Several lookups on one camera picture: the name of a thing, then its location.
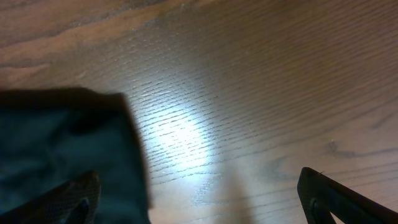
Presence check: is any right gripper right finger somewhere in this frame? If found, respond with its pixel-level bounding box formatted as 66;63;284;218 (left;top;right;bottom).
297;167;397;224

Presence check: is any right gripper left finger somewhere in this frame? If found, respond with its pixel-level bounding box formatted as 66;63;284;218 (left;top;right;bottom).
1;170;101;224

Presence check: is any black polo shirt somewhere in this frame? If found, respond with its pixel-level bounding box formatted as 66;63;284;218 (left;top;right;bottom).
1;88;150;223

